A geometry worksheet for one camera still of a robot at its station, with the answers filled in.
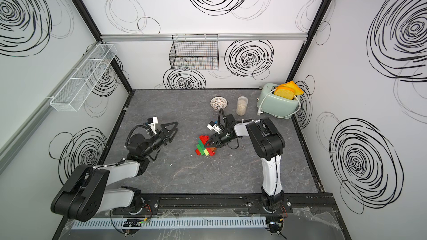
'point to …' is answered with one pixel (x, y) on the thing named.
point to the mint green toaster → (275, 105)
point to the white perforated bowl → (218, 102)
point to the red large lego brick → (204, 139)
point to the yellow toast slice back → (291, 84)
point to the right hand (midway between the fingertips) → (207, 147)
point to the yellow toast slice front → (284, 92)
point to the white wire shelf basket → (66, 99)
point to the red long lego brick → (210, 152)
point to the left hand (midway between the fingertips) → (177, 127)
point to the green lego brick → (200, 149)
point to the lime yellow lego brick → (206, 153)
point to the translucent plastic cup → (242, 105)
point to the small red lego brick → (198, 152)
